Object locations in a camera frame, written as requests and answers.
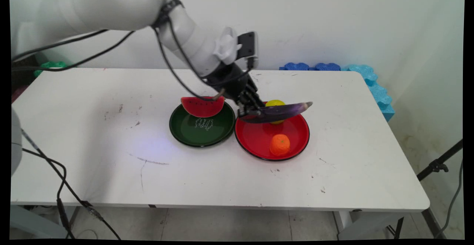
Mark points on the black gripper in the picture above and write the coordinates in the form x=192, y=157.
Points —
x=231, y=80

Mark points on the green foam mat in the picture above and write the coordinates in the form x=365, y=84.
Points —
x=50, y=66

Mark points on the red toy watermelon slice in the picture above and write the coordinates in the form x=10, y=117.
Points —
x=203, y=108

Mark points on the dark blue foam mat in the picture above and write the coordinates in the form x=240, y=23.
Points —
x=296, y=66
x=327, y=67

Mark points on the red round plate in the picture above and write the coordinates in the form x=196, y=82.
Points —
x=259, y=139

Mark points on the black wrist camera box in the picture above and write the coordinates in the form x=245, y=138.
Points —
x=247, y=45

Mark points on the white table leg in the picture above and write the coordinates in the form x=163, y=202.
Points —
x=351, y=222

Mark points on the black tripod stand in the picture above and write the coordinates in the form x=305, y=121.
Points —
x=437, y=166

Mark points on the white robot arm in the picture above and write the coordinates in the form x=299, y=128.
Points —
x=122, y=6

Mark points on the dark green round plate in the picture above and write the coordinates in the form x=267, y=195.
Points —
x=189, y=132

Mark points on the purple toy eggplant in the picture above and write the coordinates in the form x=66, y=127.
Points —
x=281, y=111

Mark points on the light blue foam mat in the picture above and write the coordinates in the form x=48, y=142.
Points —
x=377, y=89

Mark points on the orange toy fruit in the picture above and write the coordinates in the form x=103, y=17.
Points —
x=279, y=145

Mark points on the yellow toy lemon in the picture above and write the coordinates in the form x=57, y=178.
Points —
x=274, y=103

